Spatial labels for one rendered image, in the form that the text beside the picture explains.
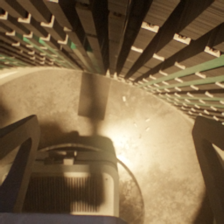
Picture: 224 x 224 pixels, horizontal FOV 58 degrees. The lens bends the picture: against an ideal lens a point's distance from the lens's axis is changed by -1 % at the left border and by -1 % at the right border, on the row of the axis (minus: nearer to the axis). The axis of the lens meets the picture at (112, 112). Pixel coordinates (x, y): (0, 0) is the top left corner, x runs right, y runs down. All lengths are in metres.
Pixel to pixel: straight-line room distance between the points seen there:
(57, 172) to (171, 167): 0.64
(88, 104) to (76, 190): 0.43
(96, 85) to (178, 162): 0.64
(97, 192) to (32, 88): 0.65
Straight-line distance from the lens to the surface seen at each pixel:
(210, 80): 0.22
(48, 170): 0.93
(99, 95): 1.04
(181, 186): 1.30
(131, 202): 1.24
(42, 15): 0.19
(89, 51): 0.29
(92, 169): 0.90
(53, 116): 1.17
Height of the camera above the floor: 1.12
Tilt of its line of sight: 85 degrees down
